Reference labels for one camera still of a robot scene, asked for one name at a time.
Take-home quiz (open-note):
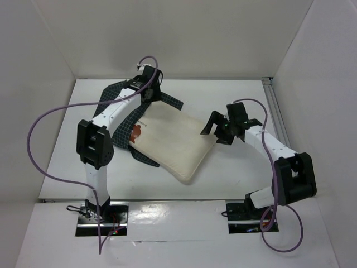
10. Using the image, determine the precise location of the cream pillow with bear print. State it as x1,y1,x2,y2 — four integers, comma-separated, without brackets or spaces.
129,101,216,185

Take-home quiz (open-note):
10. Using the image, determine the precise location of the dark checked pillowcase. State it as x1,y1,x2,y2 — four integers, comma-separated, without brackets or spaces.
94,80,184,168

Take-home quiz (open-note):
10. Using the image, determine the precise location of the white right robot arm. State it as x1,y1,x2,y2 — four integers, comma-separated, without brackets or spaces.
201,102,317,219

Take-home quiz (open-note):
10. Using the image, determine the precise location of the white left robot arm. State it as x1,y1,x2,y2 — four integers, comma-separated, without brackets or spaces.
76,65,162,223

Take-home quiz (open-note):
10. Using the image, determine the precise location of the aluminium frame rail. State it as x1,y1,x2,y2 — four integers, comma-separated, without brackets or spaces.
262,77,291,147

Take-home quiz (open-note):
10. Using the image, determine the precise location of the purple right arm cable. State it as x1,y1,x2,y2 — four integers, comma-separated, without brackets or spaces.
233,98,305,252

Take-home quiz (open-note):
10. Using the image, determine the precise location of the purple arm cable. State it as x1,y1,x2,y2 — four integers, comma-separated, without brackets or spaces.
233,98,305,252
26,55,160,255

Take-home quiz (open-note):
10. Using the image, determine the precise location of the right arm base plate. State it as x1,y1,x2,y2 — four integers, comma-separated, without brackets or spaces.
221,200,267,235

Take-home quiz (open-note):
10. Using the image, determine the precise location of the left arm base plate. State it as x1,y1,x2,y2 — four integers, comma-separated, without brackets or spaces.
75,202,129,237

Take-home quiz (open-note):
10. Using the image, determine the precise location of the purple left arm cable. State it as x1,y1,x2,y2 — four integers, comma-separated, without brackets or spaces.
26,55,160,255

